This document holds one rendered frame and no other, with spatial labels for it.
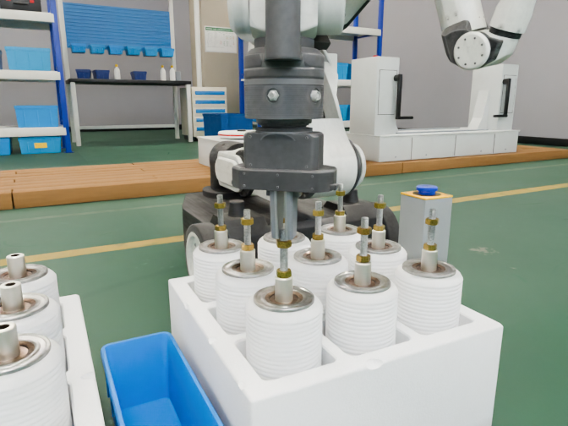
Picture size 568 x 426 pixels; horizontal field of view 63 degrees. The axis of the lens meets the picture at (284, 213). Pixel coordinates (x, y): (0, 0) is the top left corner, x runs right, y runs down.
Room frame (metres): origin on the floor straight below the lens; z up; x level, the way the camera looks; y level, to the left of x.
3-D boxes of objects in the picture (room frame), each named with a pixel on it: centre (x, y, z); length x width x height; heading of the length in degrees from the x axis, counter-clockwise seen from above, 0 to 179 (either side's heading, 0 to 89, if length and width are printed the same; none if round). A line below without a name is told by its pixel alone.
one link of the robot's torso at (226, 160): (1.46, 0.09, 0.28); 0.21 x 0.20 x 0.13; 28
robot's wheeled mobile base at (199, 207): (1.43, 0.08, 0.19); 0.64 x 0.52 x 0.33; 28
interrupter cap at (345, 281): (0.58, -0.11, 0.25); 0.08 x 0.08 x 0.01
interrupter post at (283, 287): (0.53, 0.00, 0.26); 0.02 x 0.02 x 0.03
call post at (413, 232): (0.88, -0.28, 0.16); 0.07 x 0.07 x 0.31; 27
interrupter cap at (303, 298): (0.53, 0.00, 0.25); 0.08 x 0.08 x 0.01
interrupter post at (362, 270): (0.58, -0.11, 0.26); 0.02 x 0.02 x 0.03
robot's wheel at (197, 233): (1.09, 0.20, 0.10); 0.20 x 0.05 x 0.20; 28
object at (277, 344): (0.53, 0.00, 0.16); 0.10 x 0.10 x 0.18
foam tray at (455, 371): (0.69, -0.05, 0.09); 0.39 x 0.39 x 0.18; 27
